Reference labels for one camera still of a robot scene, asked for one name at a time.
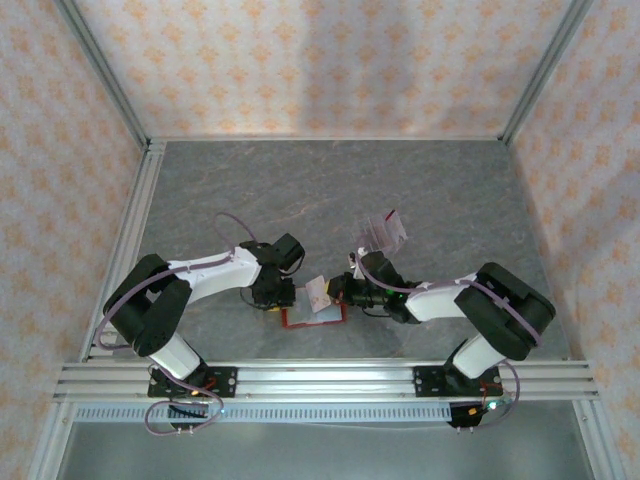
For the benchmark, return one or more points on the white pink patterned card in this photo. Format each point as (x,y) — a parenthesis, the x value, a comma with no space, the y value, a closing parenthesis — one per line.
(317,295)

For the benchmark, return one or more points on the red card holder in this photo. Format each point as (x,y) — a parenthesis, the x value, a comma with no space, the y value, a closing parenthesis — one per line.
(325,317)

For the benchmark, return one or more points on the white card with red corner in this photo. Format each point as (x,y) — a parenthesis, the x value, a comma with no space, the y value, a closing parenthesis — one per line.
(392,227)

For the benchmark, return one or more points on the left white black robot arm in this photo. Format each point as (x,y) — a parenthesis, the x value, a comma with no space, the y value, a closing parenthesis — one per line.
(220,277)

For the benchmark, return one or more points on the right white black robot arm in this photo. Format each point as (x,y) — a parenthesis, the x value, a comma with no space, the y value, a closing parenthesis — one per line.
(435,305)

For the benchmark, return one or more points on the clear acrylic card stand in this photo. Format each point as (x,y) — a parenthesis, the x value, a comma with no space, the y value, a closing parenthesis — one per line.
(370,235)

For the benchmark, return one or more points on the black controller board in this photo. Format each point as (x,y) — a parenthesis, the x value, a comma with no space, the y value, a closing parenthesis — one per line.
(465,415)
(187,410)

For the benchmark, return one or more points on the grey metal sheet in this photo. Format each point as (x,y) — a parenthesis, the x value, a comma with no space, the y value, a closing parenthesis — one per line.
(325,455)

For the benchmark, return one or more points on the wide aluminium frame rail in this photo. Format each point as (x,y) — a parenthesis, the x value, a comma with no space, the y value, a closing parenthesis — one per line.
(325,380)

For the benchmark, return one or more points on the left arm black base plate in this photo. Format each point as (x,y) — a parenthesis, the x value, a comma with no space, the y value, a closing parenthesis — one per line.
(225,382)

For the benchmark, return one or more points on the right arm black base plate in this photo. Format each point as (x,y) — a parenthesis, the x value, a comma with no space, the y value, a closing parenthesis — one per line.
(430,382)

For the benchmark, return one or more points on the aluminium side rail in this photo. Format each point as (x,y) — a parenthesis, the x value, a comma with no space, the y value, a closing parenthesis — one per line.
(129,240)

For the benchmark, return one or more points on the aluminium frame leg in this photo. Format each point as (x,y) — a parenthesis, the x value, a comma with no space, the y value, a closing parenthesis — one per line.
(49,450)
(600,450)

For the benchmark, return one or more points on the aluminium upright post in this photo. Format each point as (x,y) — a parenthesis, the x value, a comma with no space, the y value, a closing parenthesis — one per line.
(545,70)
(105,70)

